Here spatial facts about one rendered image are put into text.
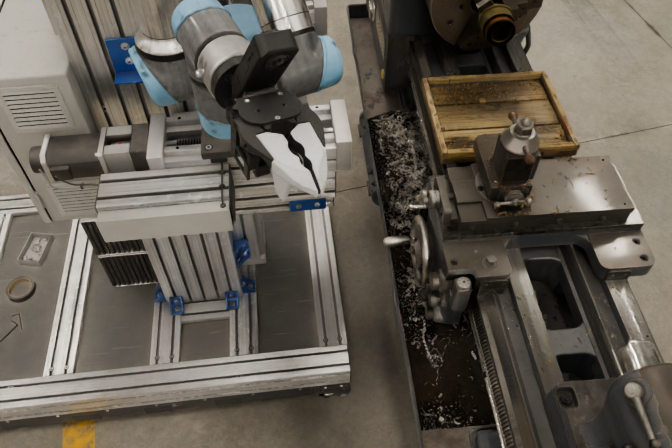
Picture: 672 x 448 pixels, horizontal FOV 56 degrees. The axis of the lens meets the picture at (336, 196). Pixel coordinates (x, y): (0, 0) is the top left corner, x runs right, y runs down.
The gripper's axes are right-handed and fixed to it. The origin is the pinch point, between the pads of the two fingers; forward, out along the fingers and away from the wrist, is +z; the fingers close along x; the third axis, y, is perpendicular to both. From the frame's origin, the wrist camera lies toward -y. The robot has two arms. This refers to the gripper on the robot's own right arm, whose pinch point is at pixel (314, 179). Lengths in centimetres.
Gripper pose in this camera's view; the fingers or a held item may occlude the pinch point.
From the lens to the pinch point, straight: 62.9
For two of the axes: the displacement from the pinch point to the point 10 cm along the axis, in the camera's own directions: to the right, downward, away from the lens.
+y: -1.2, 6.8, 7.2
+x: -8.8, 2.7, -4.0
